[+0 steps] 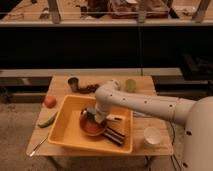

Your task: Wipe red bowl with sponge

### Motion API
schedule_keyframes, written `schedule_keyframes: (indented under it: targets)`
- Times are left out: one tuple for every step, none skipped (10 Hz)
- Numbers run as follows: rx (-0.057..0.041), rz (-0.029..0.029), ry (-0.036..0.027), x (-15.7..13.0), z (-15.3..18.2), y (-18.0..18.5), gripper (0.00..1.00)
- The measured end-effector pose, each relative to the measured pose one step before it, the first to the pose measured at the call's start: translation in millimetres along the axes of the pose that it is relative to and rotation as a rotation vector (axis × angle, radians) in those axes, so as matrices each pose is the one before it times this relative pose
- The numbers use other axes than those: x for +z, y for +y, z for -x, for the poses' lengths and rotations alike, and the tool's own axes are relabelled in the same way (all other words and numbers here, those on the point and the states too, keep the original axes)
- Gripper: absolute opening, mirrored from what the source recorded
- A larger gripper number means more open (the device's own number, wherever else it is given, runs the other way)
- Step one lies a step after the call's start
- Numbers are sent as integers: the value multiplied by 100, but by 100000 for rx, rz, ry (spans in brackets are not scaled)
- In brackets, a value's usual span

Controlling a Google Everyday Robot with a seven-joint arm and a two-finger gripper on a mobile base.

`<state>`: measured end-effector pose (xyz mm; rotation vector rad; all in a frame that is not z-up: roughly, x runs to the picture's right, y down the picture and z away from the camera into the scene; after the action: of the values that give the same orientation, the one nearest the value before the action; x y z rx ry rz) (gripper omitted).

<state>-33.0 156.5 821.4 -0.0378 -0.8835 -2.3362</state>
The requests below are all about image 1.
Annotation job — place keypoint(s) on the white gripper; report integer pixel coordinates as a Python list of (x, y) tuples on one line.
[(99, 117)]

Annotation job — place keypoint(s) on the yellow green sponge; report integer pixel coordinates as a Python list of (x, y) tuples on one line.
[(91, 113)]

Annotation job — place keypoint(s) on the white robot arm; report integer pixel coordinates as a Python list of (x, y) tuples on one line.
[(195, 116)]

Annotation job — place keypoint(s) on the white bowl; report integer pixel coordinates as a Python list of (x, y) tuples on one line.
[(152, 136)]

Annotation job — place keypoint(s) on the striped dark plates stack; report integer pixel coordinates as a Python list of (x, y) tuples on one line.
[(114, 136)]

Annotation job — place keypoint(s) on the yellow plastic tub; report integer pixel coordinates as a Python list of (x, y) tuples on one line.
[(66, 130)]

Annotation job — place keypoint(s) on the metal cup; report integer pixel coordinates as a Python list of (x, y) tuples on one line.
[(73, 83)]

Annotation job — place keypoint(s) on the green cup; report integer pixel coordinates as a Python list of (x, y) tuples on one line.
[(130, 85)]

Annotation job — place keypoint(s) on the red tomato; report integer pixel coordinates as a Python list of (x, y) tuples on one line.
[(50, 101)]

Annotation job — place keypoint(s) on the green cucumber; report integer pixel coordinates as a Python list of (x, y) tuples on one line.
[(48, 122)]

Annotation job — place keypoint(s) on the metal spoon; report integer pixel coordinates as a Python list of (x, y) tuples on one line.
[(38, 146)]

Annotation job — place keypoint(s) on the black handled knife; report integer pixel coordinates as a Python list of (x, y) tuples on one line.
[(112, 118)]

